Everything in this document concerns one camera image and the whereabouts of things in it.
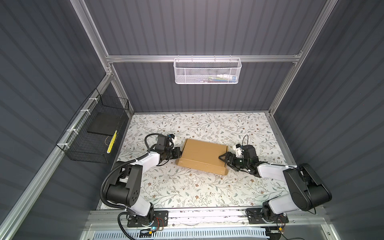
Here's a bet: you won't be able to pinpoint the black foam pad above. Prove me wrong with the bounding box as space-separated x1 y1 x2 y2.
87 113 120 137

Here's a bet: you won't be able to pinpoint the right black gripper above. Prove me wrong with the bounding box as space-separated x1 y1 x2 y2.
219 151 250 171

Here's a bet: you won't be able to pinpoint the yellow green striped tool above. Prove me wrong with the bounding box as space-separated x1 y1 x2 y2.
107 131 118 154

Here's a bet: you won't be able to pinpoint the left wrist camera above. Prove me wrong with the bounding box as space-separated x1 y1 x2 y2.
168 134 177 148

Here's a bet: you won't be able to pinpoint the markers in white basket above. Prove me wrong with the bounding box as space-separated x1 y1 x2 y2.
199 74 238 84

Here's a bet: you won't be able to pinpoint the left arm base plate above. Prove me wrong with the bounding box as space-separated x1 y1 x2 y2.
127 211 169 228

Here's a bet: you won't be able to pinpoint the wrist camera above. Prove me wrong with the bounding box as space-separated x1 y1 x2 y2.
168 134 177 148
233 144 244 159

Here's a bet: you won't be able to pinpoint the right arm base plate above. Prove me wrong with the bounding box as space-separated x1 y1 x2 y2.
245 208 289 225

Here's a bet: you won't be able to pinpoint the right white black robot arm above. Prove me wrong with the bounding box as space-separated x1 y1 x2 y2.
219 144 332 220

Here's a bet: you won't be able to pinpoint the left black corrugated cable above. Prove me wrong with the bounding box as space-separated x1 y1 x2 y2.
98 133 164 240

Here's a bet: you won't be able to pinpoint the brown cardboard box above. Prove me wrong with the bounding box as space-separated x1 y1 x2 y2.
176 139 229 176

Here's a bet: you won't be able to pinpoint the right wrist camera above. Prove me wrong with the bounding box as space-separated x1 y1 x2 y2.
233 144 244 159

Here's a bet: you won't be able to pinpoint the black wire basket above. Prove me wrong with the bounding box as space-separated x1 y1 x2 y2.
57 91 130 164

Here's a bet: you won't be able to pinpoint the white perforated cable tray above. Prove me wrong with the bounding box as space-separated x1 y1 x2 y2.
89 227 271 240

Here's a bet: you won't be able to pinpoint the white wire mesh basket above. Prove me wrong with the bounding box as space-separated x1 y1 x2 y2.
173 57 242 85

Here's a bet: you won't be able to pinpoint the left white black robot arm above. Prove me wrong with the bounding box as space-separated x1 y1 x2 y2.
100 133 182 222

